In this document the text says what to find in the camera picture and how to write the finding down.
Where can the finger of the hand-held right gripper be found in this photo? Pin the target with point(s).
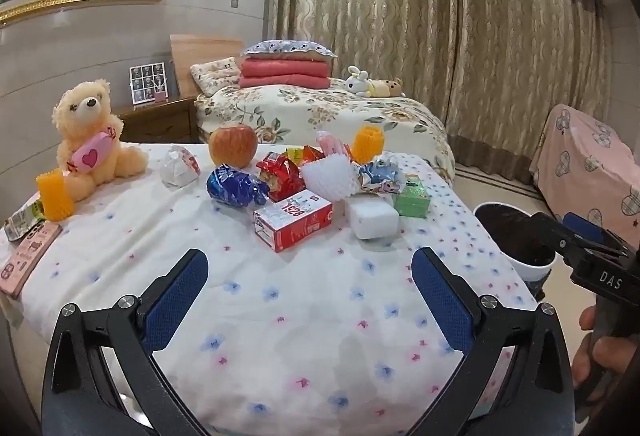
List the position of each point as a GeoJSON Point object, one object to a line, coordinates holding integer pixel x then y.
{"type": "Point", "coordinates": [565, 236]}
{"type": "Point", "coordinates": [585, 223]}

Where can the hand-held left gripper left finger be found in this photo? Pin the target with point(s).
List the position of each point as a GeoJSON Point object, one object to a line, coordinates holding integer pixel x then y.
{"type": "Point", "coordinates": [175, 301]}

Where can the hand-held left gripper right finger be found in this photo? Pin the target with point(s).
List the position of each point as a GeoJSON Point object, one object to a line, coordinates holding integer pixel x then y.
{"type": "Point", "coordinates": [442, 301]}

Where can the white waste bin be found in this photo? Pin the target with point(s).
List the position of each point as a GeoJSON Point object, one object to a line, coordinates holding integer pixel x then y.
{"type": "Point", "coordinates": [520, 261]}

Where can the green box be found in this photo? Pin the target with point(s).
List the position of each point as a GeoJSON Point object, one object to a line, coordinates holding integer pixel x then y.
{"type": "Point", "coordinates": [411, 196]}

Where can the blue snack bag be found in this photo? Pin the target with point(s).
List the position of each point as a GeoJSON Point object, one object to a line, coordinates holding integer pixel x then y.
{"type": "Point", "coordinates": [235, 186]}

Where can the red snack bag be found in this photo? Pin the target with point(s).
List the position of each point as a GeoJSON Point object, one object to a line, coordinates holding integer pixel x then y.
{"type": "Point", "coordinates": [280, 176]}

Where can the white foam fruit net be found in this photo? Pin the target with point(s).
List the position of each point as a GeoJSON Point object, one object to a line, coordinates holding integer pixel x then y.
{"type": "Point", "coordinates": [325, 178]}

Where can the pink striped wrapper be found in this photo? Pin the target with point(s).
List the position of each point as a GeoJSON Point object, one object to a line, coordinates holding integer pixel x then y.
{"type": "Point", "coordinates": [330, 144]}

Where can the yellow snack wrapper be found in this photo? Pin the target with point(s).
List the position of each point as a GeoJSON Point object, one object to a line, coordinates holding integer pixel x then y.
{"type": "Point", "coordinates": [302, 155]}

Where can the person's right hand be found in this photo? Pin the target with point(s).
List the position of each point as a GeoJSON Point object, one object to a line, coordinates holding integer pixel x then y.
{"type": "Point", "coordinates": [622, 351]}

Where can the pink heart print cloth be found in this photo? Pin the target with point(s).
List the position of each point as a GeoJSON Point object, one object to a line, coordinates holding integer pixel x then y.
{"type": "Point", "coordinates": [580, 156]}

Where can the white foam block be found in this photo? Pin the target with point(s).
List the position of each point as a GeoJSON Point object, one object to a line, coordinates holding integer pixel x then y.
{"type": "Point", "coordinates": [372, 218]}

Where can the white flowered tablecloth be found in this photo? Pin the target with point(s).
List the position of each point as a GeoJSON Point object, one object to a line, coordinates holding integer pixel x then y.
{"type": "Point", "coordinates": [300, 316]}

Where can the white snack packet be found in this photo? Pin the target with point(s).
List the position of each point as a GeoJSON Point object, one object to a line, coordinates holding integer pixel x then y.
{"type": "Point", "coordinates": [179, 166]}

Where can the crumpled printed wrapper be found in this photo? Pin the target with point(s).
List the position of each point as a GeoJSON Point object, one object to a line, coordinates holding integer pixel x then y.
{"type": "Point", "coordinates": [377, 176]}

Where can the red and white box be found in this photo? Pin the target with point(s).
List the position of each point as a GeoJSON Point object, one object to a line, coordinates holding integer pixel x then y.
{"type": "Point", "coordinates": [292, 218]}

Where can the pink flat box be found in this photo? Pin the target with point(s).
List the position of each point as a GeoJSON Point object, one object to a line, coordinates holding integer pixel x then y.
{"type": "Point", "coordinates": [27, 261]}

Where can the red yellow apple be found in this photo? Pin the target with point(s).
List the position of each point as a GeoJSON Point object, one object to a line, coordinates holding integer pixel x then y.
{"type": "Point", "coordinates": [232, 146]}

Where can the green white packet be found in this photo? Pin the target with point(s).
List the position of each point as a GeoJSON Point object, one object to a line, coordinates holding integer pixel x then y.
{"type": "Point", "coordinates": [22, 216]}

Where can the dark wooden nightstand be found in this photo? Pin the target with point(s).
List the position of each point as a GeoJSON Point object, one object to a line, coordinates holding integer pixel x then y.
{"type": "Point", "coordinates": [160, 121]}

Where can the cream teddy bear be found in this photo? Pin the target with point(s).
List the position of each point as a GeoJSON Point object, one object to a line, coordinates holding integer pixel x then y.
{"type": "Point", "coordinates": [87, 126]}

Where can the bed with floral bedspread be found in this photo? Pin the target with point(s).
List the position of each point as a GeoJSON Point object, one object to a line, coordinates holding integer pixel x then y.
{"type": "Point", "coordinates": [325, 116]}

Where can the floral pillow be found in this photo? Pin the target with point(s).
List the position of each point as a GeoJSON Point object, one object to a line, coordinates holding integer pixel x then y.
{"type": "Point", "coordinates": [215, 74]}

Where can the white rabbit plush toy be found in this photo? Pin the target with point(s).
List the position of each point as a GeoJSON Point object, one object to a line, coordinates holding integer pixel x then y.
{"type": "Point", "coordinates": [356, 84]}

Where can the beige patterned curtains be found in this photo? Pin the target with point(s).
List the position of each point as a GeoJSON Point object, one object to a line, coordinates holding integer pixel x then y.
{"type": "Point", "coordinates": [425, 41]}

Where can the folded pink blanket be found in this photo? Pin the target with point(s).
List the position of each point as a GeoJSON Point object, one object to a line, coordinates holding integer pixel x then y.
{"type": "Point", "coordinates": [282, 74]}

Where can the wooden headboard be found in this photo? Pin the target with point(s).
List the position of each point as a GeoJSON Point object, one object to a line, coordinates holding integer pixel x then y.
{"type": "Point", "coordinates": [200, 49]}

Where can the polka dot pillow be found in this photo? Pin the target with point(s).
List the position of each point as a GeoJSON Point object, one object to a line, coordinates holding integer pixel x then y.
{"type": "Point", "coordinates": [285, 49]}

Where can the photo frame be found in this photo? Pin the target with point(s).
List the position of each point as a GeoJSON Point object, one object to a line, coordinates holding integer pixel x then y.
{"type": "Point", "coordinates": [148, 84]}

